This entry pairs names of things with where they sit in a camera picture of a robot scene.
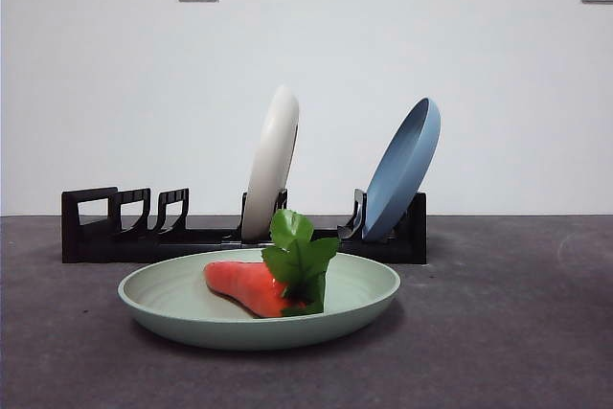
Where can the orange carrot with green leaves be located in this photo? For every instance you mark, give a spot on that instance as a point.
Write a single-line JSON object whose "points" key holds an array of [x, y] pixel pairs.
{"points": [[239, 284]]}

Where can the green plate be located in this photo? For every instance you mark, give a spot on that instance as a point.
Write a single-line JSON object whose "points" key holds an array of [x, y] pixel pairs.
{"points": [[167, 294]]}

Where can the white plate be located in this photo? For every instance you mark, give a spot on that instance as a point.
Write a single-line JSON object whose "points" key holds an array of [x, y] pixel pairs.
{"points": [[273, 165]]}

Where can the blue plate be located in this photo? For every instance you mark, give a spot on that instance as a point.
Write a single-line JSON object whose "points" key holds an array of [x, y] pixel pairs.
{"points": [[397, 184]]}

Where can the black plate rack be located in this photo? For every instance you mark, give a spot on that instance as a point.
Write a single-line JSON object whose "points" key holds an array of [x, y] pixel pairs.
{"points": [[201, 248]]}

